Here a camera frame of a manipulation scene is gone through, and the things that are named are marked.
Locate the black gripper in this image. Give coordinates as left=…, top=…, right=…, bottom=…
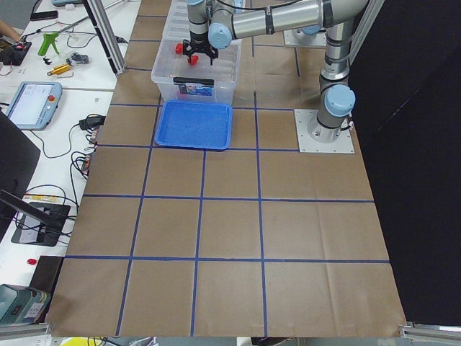
left=182, top=40, right=218, bottom=66

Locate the clear plastic box lid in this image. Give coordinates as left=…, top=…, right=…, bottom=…
left=161, top=1, right=246, bottom=49

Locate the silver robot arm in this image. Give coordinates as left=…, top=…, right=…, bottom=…
left=313, top=20, right=356, bottom=143
left=182, top=1, right=367, bottom=61

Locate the red cylinder block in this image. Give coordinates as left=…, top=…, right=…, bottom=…
left=175, top=43, right=183, bottom=55

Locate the black box latch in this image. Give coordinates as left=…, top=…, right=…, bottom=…
left=173, top=76, right=215, bottom=87

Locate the clear plastic storage box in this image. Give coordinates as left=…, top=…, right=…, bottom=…
left=151, top=40, right=241, bottom=105

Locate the blue plastic tray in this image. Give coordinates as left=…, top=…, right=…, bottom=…
left=155, top=100, right=233, bottom=151

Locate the black power adapter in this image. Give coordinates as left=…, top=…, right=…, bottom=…
left=79, top=115, right=106, bottom=130

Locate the brass cylinder tool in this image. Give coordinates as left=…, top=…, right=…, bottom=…
left=47, top=63, right=72, bottom=76

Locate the black smartphone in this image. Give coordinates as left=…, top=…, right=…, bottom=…
left=30, top=10, right=58, bottom=22

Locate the teach pendant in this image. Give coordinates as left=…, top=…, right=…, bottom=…
left=6, top=81, right=63, bottom=130

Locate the person hand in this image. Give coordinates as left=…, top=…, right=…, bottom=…
left=0, top=20, right=21, bottom=42

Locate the black monitor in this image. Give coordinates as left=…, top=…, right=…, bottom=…
left=1, top=114, right=65, bottom=236

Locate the black monitor stand base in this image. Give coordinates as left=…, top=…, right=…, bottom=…
left=11, top=202, right=71, bottom=247

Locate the aluminium frame post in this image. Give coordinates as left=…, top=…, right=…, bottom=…
left=82, top=0, right=126, bottom=76

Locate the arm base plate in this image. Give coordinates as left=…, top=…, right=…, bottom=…
left=294, top=109, right=354, bottom=154
left=283, top=30, right=326, bottom=48

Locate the green handled reacher grabber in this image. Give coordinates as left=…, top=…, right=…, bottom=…
left=21, top=1, right=122, bottom=58

